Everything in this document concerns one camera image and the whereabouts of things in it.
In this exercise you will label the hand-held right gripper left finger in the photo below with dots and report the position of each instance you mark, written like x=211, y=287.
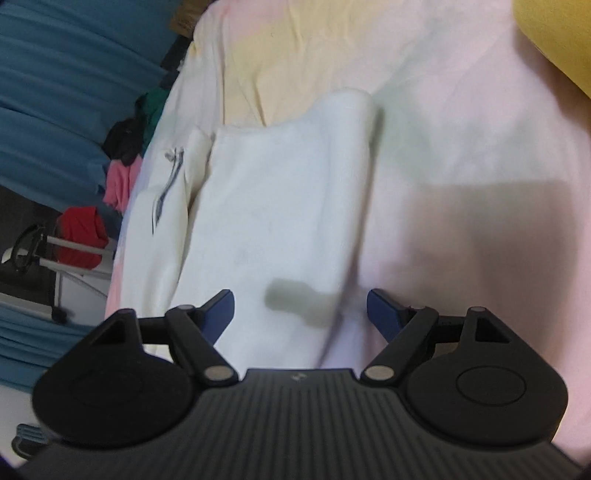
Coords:
x=221, y=310

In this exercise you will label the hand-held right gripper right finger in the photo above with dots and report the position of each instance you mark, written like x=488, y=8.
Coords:
x=383, y=314

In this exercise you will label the white sweatshirt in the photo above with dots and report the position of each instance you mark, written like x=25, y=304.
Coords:
x=277, y=184

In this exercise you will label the red cloth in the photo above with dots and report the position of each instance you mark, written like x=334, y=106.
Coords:
x=81, y=235

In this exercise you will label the pink cloth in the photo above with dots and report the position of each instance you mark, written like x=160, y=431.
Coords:
x=121, y=182

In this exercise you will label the white tripod stand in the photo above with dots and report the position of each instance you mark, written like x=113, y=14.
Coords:
x=69, y=244

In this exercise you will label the blue curtain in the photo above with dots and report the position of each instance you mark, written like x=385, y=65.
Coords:
x=27, y=341
x=55, y=92

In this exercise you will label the black cloth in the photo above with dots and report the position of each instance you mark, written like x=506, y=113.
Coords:
x=122, y=138

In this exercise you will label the green cloth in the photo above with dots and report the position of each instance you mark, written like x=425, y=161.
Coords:
x=154, y=108

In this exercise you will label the dark ribbed object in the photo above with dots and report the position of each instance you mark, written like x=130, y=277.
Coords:
x=27, y=441

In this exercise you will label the yellow pillow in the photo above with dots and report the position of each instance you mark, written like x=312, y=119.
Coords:
x=561, y=41

